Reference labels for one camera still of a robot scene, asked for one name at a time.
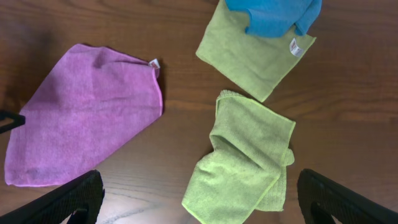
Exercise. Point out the crumpled green cloth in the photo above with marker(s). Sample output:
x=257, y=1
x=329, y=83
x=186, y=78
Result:
x=247, y=169

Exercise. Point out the blue microfiber cloth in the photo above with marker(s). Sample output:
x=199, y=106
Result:
x=274, y=18

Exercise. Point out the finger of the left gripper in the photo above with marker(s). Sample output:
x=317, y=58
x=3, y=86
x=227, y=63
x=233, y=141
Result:
x=15, y=120

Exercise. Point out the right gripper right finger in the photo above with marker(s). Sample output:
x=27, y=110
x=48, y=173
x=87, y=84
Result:
x=322, y=200

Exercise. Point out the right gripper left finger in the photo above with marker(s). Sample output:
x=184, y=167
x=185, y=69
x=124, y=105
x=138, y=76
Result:
x=78, y=201

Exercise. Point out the purple microfiber cloth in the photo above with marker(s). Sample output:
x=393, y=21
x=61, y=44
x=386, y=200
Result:
x=92, y=102

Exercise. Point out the flat green cloth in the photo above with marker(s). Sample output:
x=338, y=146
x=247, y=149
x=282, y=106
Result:
x=255, y=64

